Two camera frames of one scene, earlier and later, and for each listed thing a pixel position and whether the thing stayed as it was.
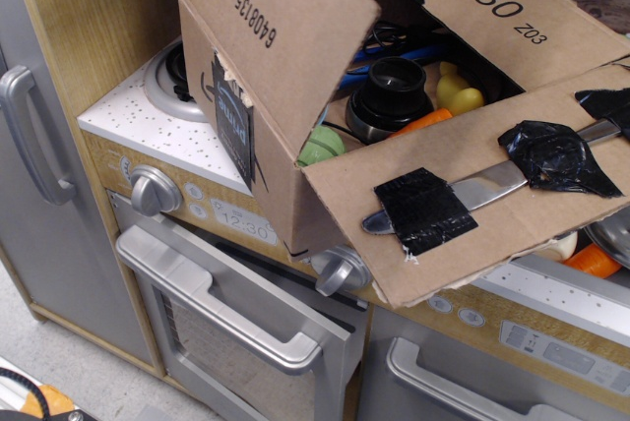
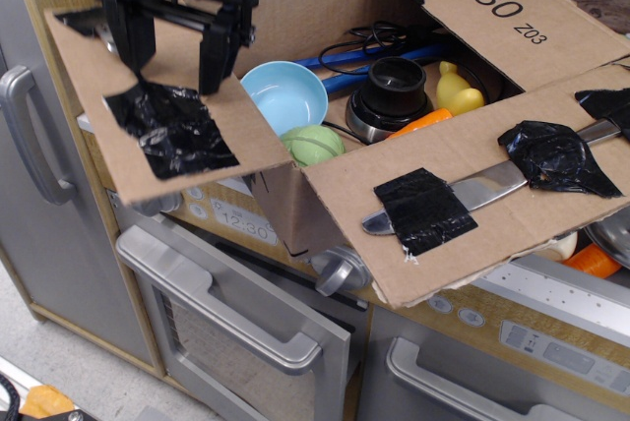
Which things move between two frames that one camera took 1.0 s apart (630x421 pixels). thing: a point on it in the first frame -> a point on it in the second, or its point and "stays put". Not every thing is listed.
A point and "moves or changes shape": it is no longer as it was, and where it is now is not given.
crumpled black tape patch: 554,157 stays put
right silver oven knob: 340,269 stays put
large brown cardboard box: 269,35 moves or changes shape
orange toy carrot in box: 433,116 stays put
